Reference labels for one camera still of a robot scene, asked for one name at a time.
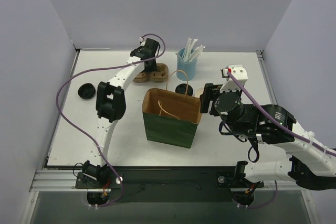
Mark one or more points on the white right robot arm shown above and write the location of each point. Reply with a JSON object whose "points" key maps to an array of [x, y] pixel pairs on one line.
{"points": [[307, 163]]}

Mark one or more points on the brown cardboard cup carrier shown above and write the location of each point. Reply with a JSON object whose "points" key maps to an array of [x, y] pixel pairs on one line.
{"points": [[158, 76]]}

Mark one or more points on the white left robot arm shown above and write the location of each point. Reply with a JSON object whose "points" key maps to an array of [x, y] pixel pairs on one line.
{"points": [[111, 106]]}

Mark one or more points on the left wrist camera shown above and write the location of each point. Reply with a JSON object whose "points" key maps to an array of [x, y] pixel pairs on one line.
{"points": [[141, 41]]}

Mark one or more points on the green paper bag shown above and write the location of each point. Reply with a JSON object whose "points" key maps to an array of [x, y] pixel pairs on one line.
{"points": [[170, 118]]}

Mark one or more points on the black lid stack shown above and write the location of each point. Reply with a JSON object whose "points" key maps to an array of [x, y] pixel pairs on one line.
{"points": [[86, 91]]}

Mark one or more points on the black plastic cup lid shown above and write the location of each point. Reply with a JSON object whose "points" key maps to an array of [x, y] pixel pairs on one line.
{"points": [[183, 87]]}

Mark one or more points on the white wrapped straw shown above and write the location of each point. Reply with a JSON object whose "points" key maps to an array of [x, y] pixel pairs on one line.
{"points": [[196, 53], [186, 50], [190, 50]]}

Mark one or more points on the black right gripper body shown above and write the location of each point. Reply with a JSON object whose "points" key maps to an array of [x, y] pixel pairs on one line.
{"points": [[207, 98]]}

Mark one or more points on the blue straw holder cup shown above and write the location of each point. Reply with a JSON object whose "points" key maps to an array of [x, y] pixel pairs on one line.
{"points": [[187, 69]]}

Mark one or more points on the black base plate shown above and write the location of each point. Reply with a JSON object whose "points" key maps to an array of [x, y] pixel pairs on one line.
{"points": [[166, 184]]}

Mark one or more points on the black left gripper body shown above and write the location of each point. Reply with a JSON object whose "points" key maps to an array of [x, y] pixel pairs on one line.
{"points": [[150, 64]]}

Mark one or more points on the single brown paper cup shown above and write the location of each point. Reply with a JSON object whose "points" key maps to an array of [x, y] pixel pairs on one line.
{"points": [[190, 93]]}

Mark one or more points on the brown paper cup stack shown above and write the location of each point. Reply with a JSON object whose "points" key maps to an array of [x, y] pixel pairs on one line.
{"points": [[199, 92]]}

